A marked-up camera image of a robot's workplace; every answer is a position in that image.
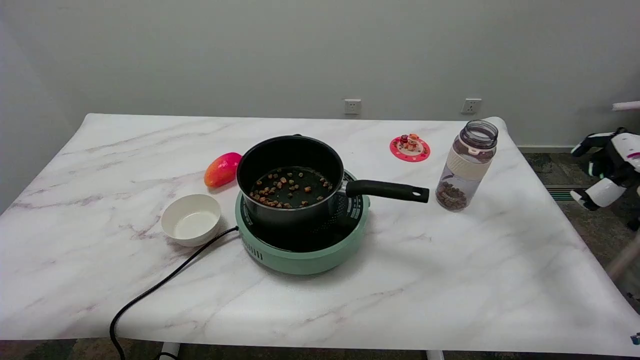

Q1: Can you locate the floor vent grille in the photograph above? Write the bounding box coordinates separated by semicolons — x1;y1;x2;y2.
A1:
546;185;578;202

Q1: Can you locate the clear bottle with brown pellets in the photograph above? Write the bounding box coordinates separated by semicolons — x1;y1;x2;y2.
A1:
435;119;499;213

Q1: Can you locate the white bowl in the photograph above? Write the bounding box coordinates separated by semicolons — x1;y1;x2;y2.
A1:
160;193;222;248

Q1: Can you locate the black power cable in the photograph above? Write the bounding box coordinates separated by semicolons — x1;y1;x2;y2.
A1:
109;226;240;360

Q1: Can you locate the green induction cooker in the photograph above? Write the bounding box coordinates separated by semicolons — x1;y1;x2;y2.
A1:
235;169;371;276

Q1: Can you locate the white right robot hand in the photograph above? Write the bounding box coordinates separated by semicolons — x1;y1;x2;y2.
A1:
570;127;640;212

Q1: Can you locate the red yellow mango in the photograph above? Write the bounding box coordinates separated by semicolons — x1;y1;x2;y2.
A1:
203;152;243;189

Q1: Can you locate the red coaster with figurines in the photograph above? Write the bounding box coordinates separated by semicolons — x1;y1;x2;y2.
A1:
389;133;431;163

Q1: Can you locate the black saucepan with handle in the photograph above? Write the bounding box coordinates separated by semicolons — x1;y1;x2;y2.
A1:
236;134;430;230

